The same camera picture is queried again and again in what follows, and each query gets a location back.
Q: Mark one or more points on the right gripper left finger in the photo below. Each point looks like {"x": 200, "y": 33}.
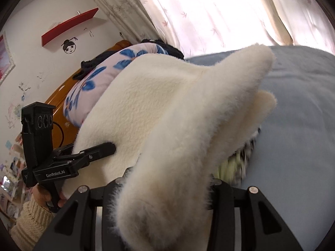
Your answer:
{"x": 85, "y": 213}

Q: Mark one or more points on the black white patterned garment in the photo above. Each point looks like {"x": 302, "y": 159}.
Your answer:
{"x": 243, "y": 156}

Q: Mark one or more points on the cartoon face wall sticker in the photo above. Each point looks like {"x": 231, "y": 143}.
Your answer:
{"x": 69, "y": 45}

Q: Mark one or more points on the cream knit sleeve forearm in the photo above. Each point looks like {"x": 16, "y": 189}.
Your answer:
{"x": 30, "y": 225}

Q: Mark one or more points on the white fluffy coat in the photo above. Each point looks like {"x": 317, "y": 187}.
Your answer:
{"x": 173, "y": 123}

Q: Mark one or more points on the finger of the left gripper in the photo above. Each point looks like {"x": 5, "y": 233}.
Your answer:
{"x": 96, "y": 151}

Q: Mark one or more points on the light green black garment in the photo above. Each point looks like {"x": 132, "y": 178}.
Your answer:
{"x": 231, "y": 171}

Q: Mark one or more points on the red wall shelf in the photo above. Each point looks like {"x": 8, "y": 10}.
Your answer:
{"x": 66, "y": 25}

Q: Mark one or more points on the floral quilt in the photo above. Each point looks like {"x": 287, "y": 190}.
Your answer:
{"x": 85, "y": 93}

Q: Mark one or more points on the blue bed blanket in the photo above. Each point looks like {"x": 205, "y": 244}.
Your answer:
{"x": 293, "y": 159}

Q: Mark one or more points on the person's left hand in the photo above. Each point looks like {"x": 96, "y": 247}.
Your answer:
{"x": 42, "y": 197}

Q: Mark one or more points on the black clothing on quilt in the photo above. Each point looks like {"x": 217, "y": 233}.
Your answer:
{"x": 122, "y": 58}

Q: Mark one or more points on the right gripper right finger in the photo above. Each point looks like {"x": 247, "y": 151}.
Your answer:
{"x": 245, "y": 218}

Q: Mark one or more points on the floral sheer curtain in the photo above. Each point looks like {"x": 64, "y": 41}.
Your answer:
{"x": 198, "y": 27}

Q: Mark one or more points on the pink framed picture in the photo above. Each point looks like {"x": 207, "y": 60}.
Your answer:
{"x": 7, "y": 62}

